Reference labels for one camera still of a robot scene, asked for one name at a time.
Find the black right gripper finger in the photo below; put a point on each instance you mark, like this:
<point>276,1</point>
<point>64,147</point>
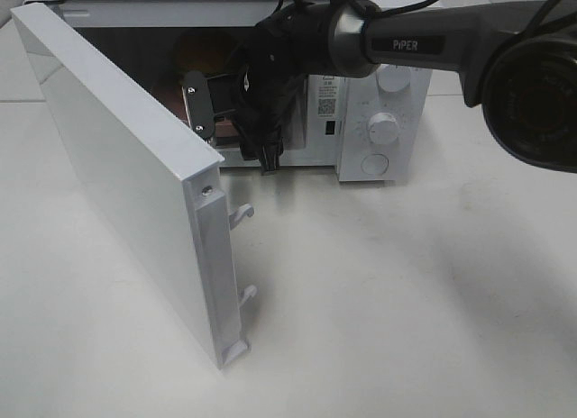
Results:
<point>265,151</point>

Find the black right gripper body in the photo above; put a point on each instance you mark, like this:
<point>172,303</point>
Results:
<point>257,96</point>

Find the burger with lettuce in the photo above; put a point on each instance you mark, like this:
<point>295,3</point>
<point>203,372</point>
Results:
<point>210,51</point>

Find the pink round plate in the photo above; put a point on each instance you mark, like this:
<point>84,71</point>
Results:
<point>167,90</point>

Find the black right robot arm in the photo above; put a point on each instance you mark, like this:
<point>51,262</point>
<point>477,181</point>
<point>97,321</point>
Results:
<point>515,60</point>

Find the round door release button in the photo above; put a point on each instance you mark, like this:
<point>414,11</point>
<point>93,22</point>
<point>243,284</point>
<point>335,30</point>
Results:
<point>375,164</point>

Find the white upper power knob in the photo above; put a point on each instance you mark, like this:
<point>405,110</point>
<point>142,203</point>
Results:
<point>393,79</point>

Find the white adjoining table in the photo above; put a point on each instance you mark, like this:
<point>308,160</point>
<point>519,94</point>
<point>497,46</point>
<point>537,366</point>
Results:
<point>444,83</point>

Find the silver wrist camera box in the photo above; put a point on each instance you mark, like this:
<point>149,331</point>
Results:
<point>198,105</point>

